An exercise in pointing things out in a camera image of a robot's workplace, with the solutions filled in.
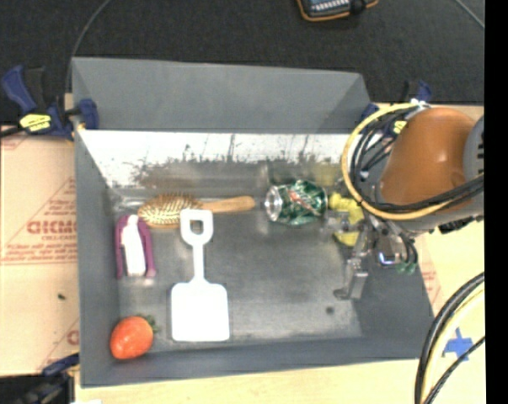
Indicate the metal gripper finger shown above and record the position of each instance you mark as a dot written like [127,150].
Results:
[338,222]
[354,282]

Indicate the yellow lumpy thing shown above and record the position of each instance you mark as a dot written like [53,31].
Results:
[342,203]

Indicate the crushed green soda can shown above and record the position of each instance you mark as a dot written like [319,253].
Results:
[297,202]

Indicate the grey metal bin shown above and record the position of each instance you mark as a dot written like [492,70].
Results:
[279,267]

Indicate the white toy shovel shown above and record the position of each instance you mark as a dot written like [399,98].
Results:
[199,314]

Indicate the wooden hairbrush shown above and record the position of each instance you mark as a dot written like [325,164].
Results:
[169,208]

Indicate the purple and white stapler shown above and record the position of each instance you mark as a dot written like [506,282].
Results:
[133,246]

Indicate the red toy strawberry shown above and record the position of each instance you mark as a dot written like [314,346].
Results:
[129,338]

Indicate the black cylinder on white bracket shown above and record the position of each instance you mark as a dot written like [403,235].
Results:
[453,225]

